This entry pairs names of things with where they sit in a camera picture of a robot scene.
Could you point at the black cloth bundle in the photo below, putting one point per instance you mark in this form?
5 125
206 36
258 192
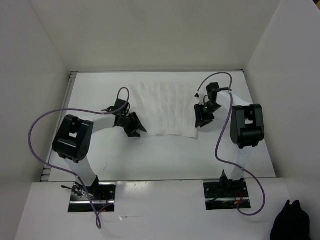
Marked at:
292 223

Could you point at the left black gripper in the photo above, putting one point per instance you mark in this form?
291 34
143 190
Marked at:
136 125

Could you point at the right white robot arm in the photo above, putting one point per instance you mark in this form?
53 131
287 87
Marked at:
244 121

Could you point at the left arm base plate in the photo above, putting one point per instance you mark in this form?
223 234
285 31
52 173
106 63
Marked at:
103 201

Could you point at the white pleated skirt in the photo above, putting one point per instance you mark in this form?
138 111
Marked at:
165 108

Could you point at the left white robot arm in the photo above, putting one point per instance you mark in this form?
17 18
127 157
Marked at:
73 139

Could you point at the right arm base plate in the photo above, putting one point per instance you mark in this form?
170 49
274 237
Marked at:
228 198

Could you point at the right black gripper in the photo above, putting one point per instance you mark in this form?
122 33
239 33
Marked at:
201 119

